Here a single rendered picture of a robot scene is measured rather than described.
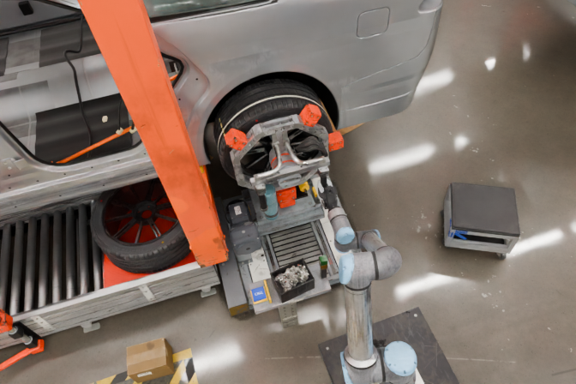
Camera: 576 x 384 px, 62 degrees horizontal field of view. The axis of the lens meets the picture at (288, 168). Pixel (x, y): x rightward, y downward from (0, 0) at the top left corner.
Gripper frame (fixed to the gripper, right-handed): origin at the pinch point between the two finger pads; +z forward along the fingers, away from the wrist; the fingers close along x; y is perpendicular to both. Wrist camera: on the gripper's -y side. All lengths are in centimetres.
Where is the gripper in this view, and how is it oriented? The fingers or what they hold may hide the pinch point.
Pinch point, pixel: (322, 180)
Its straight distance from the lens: 258.8
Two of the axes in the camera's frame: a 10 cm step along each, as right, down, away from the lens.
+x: 9.6, -2.6, 1.3
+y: 0.6, 6.2, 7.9
